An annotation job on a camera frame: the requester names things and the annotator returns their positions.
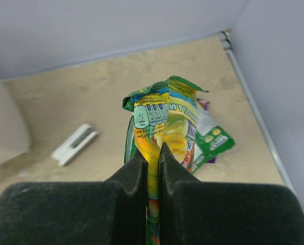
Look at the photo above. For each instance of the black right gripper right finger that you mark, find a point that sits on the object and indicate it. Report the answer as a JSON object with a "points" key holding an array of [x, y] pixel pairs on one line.
{"points": [[196, 212]]}

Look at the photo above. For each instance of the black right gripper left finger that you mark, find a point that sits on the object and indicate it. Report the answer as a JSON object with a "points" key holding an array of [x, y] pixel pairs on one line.
{"points": [[108, 212]]}

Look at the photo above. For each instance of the yellow green snack packet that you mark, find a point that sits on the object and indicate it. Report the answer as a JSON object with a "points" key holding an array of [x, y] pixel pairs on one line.
{"points": [[222, 142]]}

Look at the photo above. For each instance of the purple snack packet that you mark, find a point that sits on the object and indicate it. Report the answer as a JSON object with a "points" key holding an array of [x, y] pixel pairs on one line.
{"points": [[205, 125]]}

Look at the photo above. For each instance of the green Fox's candy packet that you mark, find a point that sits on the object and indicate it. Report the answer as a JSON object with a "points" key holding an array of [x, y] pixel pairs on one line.
{"points": [[165, 112]]}

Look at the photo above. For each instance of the small white stapler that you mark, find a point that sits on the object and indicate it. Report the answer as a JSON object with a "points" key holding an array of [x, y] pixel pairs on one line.
{"points": [[71, 147]]}

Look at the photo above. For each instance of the white cylindrical drawer cabinet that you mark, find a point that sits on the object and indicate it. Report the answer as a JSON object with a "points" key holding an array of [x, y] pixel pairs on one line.
{"points": [[14, 133]]}

